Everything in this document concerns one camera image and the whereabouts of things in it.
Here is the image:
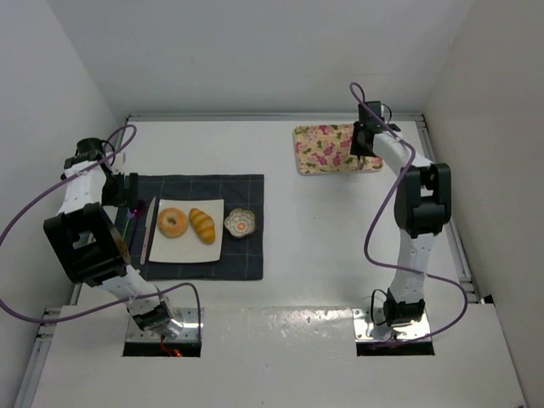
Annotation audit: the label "small floral dish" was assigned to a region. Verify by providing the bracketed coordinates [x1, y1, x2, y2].
[224, 208, 257, 238]

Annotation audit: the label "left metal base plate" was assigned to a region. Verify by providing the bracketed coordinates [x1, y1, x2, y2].
[125, 307, 203, 344]

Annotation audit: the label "iridescent fork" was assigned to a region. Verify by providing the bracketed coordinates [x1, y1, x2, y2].
[122, 211, 135, 238]

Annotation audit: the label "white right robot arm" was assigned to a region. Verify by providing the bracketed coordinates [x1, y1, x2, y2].
[350, 101, 451, 326]

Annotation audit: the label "striped long bread roll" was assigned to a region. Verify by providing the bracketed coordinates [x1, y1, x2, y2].
[189, 208, 216, 245]

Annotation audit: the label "metal bread tongs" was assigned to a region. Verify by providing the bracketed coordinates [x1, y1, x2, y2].
[356, 156, 367, 172]

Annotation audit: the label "white square plate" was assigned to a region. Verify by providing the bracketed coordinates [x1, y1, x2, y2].
[148, 199, 224, 264]

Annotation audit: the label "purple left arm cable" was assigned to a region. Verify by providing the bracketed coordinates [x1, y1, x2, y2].
[0, 123, 201, 322]

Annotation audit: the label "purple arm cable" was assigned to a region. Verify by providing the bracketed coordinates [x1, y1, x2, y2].
[0, 123, 201, 322]
[348, 82, 469, 343]

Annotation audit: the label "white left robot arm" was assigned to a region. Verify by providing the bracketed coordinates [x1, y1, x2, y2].
[43, 138, 184, 339]

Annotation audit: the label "sugared donut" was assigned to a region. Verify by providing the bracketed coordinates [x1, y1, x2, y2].
[157, 207, 188, 239]

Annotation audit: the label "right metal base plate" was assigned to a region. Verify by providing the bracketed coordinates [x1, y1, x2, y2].
[352, 307, 431, 343]

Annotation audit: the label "pink handled knife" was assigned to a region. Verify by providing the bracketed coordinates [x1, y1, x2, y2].
[139, 196, 156, 265]

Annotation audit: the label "floral rectangular tray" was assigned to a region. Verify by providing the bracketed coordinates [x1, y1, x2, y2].
[293, 124, 383, 175]

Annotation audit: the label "metal base plate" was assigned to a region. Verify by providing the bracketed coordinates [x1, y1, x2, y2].
[352, 307, 431, 343]
[125, 307, 203, 344]

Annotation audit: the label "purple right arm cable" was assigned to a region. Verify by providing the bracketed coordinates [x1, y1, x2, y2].
[348, 82, 469, 343]

